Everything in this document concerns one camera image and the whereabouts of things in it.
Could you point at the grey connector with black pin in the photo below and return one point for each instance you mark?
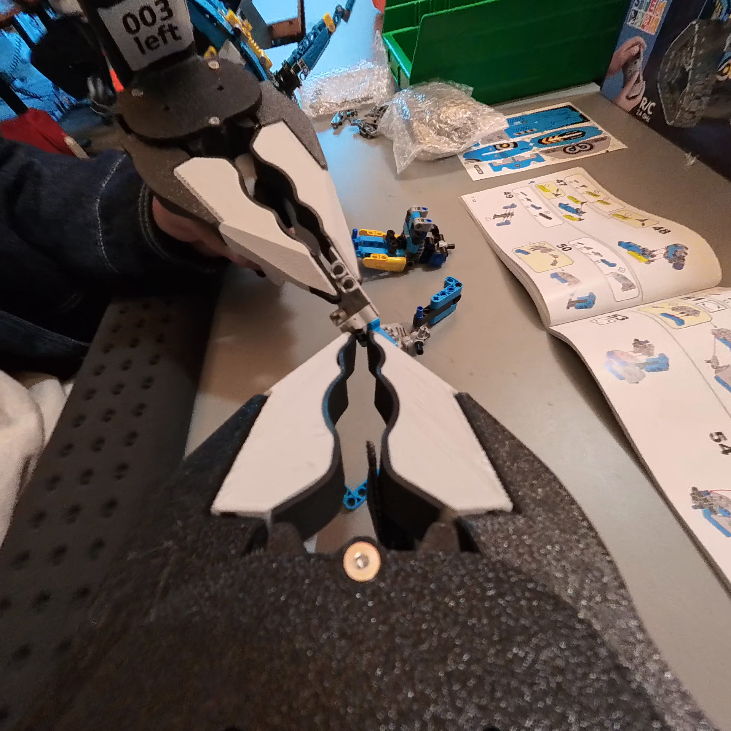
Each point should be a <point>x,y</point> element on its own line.
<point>410,338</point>

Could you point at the blue yellow brick vehicle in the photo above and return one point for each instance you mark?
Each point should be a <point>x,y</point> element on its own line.
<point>400,245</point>

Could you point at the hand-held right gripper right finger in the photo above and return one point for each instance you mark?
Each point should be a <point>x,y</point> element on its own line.
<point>445,451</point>

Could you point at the open instruction booklet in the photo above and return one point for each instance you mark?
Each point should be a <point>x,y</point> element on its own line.
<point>599,257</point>

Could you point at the grey panel with connectors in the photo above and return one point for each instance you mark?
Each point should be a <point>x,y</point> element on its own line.
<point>351,302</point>

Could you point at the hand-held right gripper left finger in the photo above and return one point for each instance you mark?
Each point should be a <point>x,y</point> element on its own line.
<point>280,451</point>

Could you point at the blue sticker sheet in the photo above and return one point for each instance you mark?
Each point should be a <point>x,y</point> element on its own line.
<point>531,143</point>

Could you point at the person's left hand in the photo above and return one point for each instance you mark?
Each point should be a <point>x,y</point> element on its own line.
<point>188,225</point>

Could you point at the grey desk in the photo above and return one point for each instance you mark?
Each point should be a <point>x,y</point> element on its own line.
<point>514,371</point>

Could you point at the white shirt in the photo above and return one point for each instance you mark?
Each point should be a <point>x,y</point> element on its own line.
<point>23,434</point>

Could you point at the blue angled beam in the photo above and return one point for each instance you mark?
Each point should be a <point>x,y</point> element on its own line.
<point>355,495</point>

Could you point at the person's left forearm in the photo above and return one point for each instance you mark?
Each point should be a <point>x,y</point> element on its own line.
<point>68,228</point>

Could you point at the blue beams black axle assembly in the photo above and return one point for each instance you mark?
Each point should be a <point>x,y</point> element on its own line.
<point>442,297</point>

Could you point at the dark blue toy kit box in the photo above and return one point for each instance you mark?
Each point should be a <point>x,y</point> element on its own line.
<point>674,68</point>

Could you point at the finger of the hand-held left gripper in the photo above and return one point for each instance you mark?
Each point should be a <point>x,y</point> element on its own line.
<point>240,211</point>
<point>308,177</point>

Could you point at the green plastic bin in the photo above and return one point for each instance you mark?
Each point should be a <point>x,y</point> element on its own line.
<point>502,51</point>

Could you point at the clear plastic bag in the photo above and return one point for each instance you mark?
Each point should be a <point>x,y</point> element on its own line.
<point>342,85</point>
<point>440,120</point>

